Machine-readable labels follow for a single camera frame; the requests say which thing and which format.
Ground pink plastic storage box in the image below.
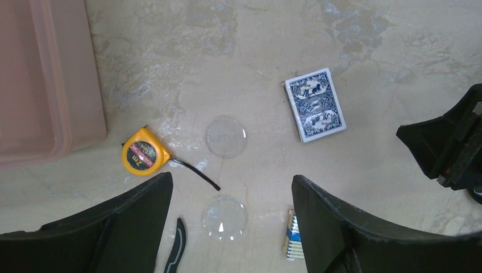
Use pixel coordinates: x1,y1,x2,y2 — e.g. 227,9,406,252
1,1,107,169

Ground clear dealer button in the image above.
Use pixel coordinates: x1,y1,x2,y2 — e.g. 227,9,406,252
205,115,247,159

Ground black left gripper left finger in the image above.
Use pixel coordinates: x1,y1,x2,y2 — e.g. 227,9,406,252
1,172,173,272

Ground clear round disc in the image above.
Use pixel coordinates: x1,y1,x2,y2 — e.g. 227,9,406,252
202,196,248,241

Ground blue playing card deck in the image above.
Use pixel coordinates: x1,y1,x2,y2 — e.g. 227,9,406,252
281,68,347,143

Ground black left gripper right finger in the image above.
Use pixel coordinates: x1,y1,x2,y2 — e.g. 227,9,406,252
292,175,481,272

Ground blue yellow card deck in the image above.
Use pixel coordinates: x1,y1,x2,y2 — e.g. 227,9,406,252
282,209,305,260

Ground yellow tape measure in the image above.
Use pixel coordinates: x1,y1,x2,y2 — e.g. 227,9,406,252
121,126,221,191

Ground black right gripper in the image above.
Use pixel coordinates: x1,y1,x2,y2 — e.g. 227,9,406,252
396,84,481,203

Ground black handled pliers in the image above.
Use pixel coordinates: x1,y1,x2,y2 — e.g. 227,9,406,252
164,218,187,273

